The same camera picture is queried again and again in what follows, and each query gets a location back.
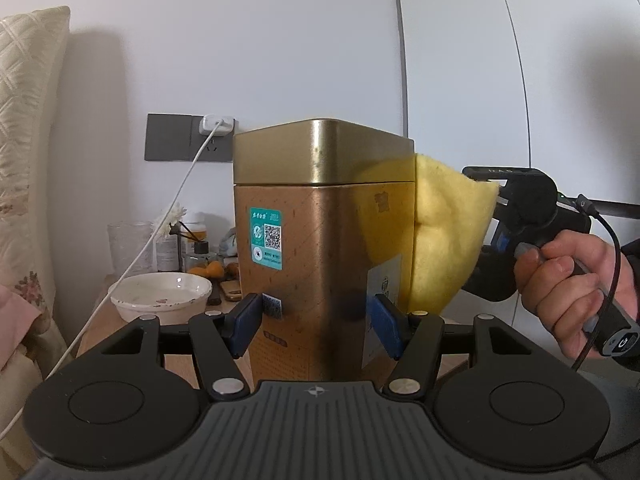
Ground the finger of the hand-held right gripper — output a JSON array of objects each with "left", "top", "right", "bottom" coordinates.
[
  {"left": 462, "top": 247, "right": 522, "bottom": 304},
  {"left": 461, "top": 166, "right": 507, "bottom": 187}
]

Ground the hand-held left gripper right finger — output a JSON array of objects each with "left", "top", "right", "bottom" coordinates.
[{"left": 366, "top": 294, "right": 527, "bottom": 402}]

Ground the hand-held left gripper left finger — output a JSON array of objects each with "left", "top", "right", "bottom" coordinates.
[{"left": 101, "top": 293, "right": 264, "bottom": 402}]

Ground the yellow sponge cloth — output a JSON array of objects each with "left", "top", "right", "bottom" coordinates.
[{"left": 406, "top": 154, "right": 501, "bottom": 317}]

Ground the gold metal tea tin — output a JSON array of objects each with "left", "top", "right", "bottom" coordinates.
[{"left": 232, "top": 119, "right": 417, "bottom": 386}]

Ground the person's right forearm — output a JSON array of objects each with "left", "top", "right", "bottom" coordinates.
[{"left": 619, "top": 240, "right": 640, "bottom": 322}]

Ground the person's right hand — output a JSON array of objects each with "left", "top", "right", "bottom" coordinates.
[{"left": 513, "top": 230, "right": 640, "bottom": 361}]

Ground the small orange fruit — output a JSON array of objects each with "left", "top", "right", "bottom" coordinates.
[{"left": 188, "top": 260, "right": 227, "bottom": 280}]

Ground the reed diffuser bottle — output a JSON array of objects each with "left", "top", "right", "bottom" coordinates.
[{"left": 170, "top": 221, "right": 212, "bottom": 270}]

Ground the white ceramic bowl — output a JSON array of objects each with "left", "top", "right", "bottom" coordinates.
[{"left": 108, "top": 273, "right": 214, "bottom": 325}]

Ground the white labelled bottle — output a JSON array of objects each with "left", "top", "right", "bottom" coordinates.
[{"left": 156, "top": 238, "right": 182, "bottom": 274}]

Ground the orange-filled clear jar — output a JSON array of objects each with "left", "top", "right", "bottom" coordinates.
[{"left": 184, "top": 212, "right": 207, "bottom": 256}]

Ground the white charger plug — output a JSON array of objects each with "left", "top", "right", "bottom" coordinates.
[{"left": 200, "top": 115, "right": 236, "bottom": 136}]

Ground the pink floral blanket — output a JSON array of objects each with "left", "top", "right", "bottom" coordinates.
[{"left": 0, "top": 270, "right": 76, "bottom": 476}]

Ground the beige quilted headboard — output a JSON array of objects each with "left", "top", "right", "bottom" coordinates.
[{"left": 0, "top": 6, "right": 72, "bottom": 376}]

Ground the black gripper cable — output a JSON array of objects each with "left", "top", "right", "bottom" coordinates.
[{"left": 572, "top": 194, "right": 624, "bottom": 373}]

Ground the white charging cable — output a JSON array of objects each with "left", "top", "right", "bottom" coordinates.
[{"left": 0, "top": 123, "right": 222, "bottom": 442}]

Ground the grey wall socket plate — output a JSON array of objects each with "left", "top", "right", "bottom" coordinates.
[{"left": 144, "top": 113, "right": 236, "bottom": 163}]

